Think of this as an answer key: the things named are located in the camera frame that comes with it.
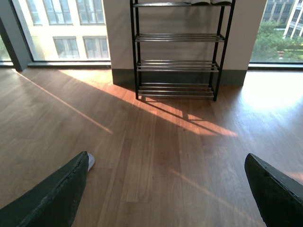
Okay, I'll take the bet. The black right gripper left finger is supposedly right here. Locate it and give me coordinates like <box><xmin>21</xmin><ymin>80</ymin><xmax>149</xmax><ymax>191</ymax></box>
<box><xmin>0</xmin><ymin>151</ymin><xmax>89</xmax><ymax>227</ymax></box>

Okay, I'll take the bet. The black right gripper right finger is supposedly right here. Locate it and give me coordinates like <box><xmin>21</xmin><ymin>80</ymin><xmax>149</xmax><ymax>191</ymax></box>
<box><xmin>244</xmin><ymin>153</ymin><xmax>303</xmax><ymax>227</ymax></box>

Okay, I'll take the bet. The light blue slipper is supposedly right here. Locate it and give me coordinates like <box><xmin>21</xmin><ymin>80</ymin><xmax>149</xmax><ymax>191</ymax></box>
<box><xmin>88</xmin><ymin>153</ymin><xmax>95</xmax><ymax>172</ymax></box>

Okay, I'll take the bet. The grey knit sneaker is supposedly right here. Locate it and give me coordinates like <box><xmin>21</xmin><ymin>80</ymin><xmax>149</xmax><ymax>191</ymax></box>
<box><xmin>210</xmin><ymin>0</ymin><xmax>232</xmax><ymax>5</ymax></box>
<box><xmin>190</xmin><ymin>0</ymin><xmax>211</xmax><ymax>6</ymax></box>

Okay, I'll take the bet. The black metal shoe rack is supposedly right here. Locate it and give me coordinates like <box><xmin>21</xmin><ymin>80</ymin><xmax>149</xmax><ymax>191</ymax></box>
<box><xmin>130</xmin><ymin>0</ymin><xmax>236</xmax><ymax>101</ymax></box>

